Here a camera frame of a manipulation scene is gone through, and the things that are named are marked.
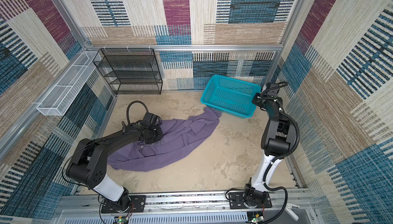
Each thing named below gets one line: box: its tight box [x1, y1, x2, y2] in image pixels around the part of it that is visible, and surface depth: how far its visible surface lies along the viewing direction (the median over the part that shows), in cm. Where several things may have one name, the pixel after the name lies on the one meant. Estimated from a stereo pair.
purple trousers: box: [107, 107, 223, 173], surface depth 93 cm
